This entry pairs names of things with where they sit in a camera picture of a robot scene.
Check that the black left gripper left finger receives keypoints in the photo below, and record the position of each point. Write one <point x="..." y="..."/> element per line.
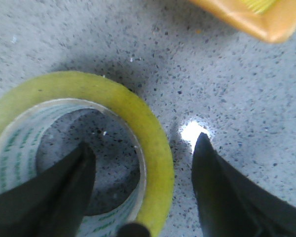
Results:
<point x="52" y="204"/>

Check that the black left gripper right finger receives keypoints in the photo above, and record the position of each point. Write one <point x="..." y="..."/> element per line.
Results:
<point x="230" y="204"/>

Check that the yellow packing tape roll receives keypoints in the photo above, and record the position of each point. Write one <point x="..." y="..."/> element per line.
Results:
<point x="47" y="117"/>

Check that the yellow woven basket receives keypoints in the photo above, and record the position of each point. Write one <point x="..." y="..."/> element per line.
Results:
<point x="271" y="21"/>

